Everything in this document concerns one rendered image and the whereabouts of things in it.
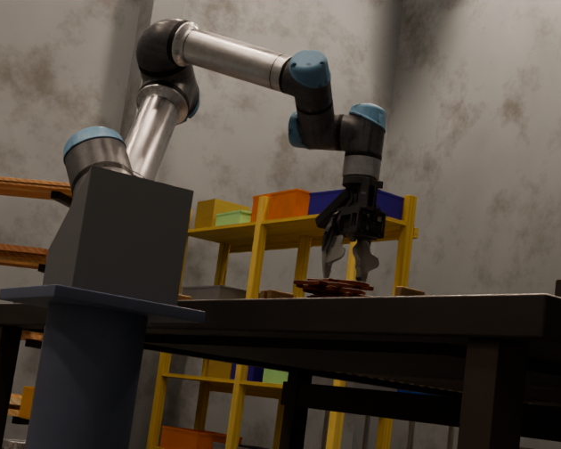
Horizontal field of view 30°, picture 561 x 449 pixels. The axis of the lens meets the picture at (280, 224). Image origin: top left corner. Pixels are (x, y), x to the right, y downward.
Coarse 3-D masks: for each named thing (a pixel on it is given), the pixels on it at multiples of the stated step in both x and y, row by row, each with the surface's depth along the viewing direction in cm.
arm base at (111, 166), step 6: (102, 162) 184; (108, 162) 184; (114, 162) 184; (108, 168) 182; (114, 168) 183; (120, 168) 184; (126, 168) 186; (78, 174) 184; (84, 174) 183; (132, 174) 187; (78, 180) 183; (72, 186) 185; (78, 186) 181; (72, 192) 185
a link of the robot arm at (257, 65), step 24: (168, 24) 216; (192, 24) 216; (144, 48) 219; (168, 48) 215; (192, 48) 213; (216, 48) 210; (240, 48) 208; (264, 48) 208; (240, 72) 208; (264, 72) 204; (288, 72) 202; (312, 72) 197; (312, 96) 201
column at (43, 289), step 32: (32, 288) 168; (64, 288) 161; (64, 320) 170; (96, 320) 169; (128, 320) 172; (160, 320) 180; (192, 320) 172; (64, 352) 169; (96, 352) 168; (128, 352) 172; (64, 384) 168; (96, 384) 168; (128, 384) 172; (32, 416) 170; (64, 416) 166; (96, 416) 167; (128, 416) 172; (32, 448) 168; (64, 448) 165; (96, 448) 167
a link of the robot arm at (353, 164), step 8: (344, 160) 208; (352, 160) 205; (360, 160) 205; (368, 160) 205; (376, 160) 206; (344, 168) 207; (352, 168) 205; (360, 168) 204; (368, 168) 204; (376, 168) 206; (344, 176) 208; (360, 176) 205; (368, 176) 205; (376, 176) 206
